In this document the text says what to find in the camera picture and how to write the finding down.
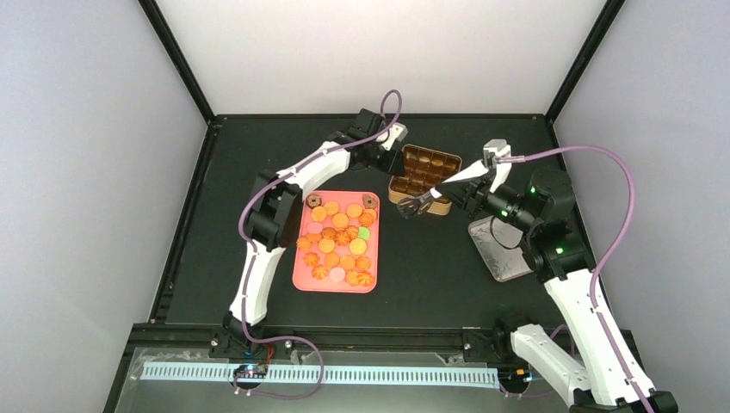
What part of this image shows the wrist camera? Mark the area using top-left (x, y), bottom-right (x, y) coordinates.
top-left (375, 123), bottom-right (408, 151)
top-left (483, 139), bottom-right (512, 193)

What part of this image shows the orange swirl cookie bottom left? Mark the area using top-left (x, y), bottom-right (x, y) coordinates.
top-left (312, 265), bottom-right (330, 280)

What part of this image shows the white slotted cable rail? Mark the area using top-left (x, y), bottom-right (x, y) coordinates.
top-left (134, 361), bottom-right (500, 390)

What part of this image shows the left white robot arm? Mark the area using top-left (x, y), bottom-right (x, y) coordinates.
top-left (224, 109), bottom-right (407, 344)

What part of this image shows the right circuit board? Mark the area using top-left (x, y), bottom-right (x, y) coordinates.
top-left (498, 368), bottom-right (534, 383)

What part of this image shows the green round cookie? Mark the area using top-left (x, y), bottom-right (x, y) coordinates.
top-left (357, 226), bottom-right (371, 240)

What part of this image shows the gold cookie tin box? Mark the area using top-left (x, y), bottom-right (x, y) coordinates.
top-left (388, 145), bottom-right (462, 204)

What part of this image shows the large round sugar cookie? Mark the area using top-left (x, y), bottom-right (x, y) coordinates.
top-left (349, 237), bottom-right (368, 256)

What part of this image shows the left circuit board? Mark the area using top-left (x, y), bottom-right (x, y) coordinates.
top-left (233, 364), bottom-right (269, 380)

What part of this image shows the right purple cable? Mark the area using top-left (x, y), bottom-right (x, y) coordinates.
top-left (496, 145), bottom-right (657, 413)

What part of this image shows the circuit board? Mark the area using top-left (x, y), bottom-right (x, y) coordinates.
top-left (233, 364), bottom-right (269, 380)
top-left (498, 368), bottom-right (534, 383)

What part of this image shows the pink round cookie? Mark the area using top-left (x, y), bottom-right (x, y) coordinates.
top-left (306, 221), bottom-right (324, 236)
top-left (328, 267), bottom-right (346, 282)

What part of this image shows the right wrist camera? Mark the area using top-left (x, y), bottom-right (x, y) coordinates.
top-left (483, 139), bottom-right (512, 193)

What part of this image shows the clear plastic sheet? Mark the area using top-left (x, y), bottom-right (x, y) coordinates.
top-left (112, 350), bottom-right (568, 412)

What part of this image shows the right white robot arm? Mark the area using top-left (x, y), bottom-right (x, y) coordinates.
top-left (397, 161), bottom-right (679, 412)

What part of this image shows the clear plastic tin lid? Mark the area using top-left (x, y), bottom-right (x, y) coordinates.
top-left (467, 216), bottom-right (532, 282)

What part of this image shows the pink plastic tray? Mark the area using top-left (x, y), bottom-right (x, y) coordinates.
top-left (292, 190), bottom-right (380, 294)

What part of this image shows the chocolate donut cookie right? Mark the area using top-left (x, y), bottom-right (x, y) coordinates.
top-left (362, 194), bottom-right (380, 210)

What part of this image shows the chocolate donut cookie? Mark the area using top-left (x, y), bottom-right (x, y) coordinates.
top-left (305, 193), bottom-right (323, 209)
top-left (362, 194), bottom-right (380, 210)

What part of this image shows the purple cable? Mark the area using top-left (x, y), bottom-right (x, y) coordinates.
top-left (496, 145), bottom-right (657, 413)
top-left (231, 89), bottom-right (405, 400)

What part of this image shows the orange swirl cookie bottom right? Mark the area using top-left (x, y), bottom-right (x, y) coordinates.
top-left (356, 271), bottom-right (374, 287)

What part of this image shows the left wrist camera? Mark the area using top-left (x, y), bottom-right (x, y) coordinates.
top-left (375, 123), bottom-right (408, 151)

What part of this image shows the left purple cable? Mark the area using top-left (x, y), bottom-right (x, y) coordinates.
top-left (231, 89), bottom-right (405, 400)

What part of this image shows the orange swirl cookie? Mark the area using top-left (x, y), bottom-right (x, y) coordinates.
top-left (356, 271), bottom-right (374, 287)
top-left (312, 265), bottom-right (330, 280)

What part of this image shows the chocolate donut cookie left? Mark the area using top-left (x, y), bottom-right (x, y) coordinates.
top-left (305, 193), bottom-right (323, 209)

